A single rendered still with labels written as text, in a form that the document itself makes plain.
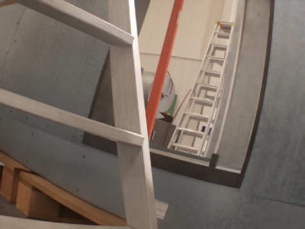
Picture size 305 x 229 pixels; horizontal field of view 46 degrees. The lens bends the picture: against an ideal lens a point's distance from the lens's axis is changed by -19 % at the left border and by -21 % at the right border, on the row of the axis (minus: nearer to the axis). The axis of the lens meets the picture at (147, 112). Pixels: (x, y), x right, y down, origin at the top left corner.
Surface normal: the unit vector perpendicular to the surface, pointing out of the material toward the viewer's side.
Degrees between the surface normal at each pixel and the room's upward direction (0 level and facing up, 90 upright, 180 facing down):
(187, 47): 90
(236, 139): 90
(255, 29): 90
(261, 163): 90
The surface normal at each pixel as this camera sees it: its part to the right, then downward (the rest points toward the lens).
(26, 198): -0.61, -0.22
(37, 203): 0.75, 0.16
